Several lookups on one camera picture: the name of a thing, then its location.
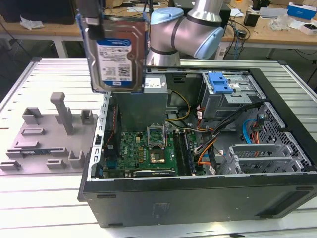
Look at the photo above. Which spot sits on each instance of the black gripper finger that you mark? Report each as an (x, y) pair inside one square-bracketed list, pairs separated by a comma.
[(95, 29)]

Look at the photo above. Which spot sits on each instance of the hard disk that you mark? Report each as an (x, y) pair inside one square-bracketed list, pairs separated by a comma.
[(116, 62)]

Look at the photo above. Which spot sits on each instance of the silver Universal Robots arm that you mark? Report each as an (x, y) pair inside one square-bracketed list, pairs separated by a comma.
[(188, 32)]

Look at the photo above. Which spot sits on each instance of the grey metal disk bay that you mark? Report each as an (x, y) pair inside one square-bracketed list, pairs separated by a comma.
[(257, 148)]

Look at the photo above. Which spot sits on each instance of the wooden desk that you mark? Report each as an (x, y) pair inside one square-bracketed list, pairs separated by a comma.
[(62, 27)]

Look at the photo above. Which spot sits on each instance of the large black box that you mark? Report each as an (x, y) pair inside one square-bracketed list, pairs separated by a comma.
[(39, 11)]

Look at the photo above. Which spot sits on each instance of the white plastic bag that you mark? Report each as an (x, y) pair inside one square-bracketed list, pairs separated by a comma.
[(31, 24)]

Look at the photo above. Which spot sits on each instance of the grey power supply unit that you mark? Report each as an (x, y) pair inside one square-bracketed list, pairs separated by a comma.
[(141, 111)]

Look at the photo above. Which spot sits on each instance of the grey parts rack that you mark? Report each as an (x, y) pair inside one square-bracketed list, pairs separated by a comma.
[(49, 148)]

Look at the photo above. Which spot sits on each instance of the white label tag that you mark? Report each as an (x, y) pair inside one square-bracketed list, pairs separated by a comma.
[(221, 53)]

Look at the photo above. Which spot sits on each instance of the green motherboard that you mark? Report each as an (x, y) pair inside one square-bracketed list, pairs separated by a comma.
[(133, 153)]

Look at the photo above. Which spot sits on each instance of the blue plastic cage latch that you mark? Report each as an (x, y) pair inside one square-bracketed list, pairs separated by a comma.
[(219, 85)]

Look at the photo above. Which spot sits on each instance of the spare RAM stick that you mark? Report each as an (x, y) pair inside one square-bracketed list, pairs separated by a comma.
[(32, 151)]

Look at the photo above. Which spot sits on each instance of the CPU socket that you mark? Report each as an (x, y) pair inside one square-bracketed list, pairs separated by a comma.
[(158, 157)]

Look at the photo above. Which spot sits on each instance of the grey metal drive cage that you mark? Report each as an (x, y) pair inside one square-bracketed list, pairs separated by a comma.
[(223, 104)]

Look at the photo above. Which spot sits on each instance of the black RAM slot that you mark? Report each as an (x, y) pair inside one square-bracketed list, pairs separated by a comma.
[(178, 153)]

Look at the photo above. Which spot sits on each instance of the black graphics card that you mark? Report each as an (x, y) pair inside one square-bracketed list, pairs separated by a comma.
[(153, 173)]

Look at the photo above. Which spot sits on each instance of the installed RAM stick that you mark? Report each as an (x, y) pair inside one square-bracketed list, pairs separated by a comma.
[(189, 153)]

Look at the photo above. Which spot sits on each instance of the small black cube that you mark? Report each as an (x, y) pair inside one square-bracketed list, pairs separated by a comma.
[(251, 19)]

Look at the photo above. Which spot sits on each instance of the flat grey box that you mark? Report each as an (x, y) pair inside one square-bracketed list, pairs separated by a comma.
[(272, 12)]

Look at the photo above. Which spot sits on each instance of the clear plastic bag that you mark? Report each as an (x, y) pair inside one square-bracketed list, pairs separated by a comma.
[(278, 24)]

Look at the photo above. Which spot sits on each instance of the black PC case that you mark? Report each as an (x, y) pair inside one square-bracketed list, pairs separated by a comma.
[(173, 205)]

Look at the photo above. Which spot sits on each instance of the blue cardboard box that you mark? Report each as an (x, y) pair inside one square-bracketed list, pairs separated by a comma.
[(302, 11)]

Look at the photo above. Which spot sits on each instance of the white tray with black part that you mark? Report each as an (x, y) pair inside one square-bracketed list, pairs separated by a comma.
[(307, 29)]

